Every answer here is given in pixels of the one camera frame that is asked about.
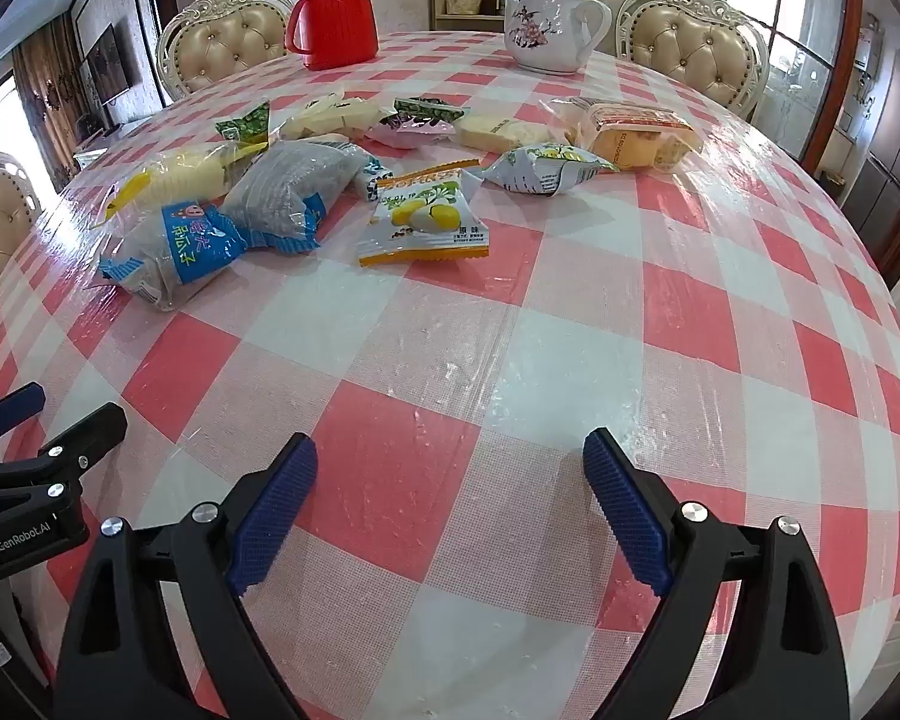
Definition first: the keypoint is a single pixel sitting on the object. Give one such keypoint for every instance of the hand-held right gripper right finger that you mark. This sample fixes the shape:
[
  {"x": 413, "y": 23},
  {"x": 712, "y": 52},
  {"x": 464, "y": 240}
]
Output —
[{"x": 626, "y": 517}]

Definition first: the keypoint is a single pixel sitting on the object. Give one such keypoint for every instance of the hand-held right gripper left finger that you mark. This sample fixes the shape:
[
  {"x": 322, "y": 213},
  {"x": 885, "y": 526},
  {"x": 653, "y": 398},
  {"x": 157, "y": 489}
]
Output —
[{"x": 270, "y": 517}]

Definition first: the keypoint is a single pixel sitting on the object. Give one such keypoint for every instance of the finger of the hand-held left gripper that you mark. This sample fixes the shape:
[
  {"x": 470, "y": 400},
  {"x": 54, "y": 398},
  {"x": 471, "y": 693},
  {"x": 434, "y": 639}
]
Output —
[
  {"x": 90, "y": 435},
  {"x": 15, "y": 409}
]

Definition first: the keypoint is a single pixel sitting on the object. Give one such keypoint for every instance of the orange bread packet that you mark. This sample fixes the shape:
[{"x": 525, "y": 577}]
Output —
[{"x": 630, "y": 139}]

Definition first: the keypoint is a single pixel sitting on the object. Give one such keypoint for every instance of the pink checked tablecloth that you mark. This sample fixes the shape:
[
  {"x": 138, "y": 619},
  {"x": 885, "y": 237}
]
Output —
[{"x": 495, "y": 360}]

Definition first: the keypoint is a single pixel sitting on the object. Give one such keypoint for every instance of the yellow white snack packet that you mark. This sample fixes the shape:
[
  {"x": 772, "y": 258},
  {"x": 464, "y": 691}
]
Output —
[{"x": 187, "y": 172}]

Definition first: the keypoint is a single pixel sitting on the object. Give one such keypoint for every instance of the brown curtain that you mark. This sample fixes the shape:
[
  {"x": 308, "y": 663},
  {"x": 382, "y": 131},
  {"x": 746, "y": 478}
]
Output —
[{"x": 45, "y": 97}]

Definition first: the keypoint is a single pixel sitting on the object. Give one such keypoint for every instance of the grey snack packet blue ends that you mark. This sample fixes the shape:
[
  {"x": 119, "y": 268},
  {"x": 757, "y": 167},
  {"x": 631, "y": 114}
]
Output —
[{"x": 285, "y": 180}]

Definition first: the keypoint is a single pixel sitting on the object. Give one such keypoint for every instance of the yellow fruit print packet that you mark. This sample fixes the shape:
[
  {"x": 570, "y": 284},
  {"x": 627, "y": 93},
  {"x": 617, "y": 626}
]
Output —
[{"x": 427, "y": 217}]

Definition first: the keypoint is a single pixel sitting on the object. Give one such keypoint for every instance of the black television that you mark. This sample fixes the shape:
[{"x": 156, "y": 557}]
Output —
[{"x": 106, "y": 64}]

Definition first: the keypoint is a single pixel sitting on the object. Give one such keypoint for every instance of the silver lemon print packet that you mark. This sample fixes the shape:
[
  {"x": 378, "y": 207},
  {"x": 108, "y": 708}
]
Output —
[{"x": 547, "y": 169}]

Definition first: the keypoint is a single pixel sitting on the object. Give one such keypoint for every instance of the cream cake packet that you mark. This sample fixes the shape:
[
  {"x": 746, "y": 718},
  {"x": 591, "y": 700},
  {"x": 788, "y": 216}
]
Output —
[{"x": 502, "y": 131}]

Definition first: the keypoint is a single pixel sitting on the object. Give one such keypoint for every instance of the green pink snack packet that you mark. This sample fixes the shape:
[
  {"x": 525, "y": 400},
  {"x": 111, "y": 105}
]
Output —
[{"x": 412, "y": 120}]

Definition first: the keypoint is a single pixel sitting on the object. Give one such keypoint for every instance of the grey refrigerator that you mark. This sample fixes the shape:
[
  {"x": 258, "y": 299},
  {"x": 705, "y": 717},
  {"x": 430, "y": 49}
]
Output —
[{"x": 889, "y": 127}]

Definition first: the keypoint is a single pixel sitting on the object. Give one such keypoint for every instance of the red thermos jug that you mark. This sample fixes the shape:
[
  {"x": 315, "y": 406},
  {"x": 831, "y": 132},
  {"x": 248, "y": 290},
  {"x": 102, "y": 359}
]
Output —
[{"x": 334, "y": 15}]

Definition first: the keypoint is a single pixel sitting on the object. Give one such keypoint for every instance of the white floral teapot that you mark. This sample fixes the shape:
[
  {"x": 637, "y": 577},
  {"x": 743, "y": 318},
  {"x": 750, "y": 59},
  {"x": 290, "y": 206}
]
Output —
[{"x": 544, "y": 30}]

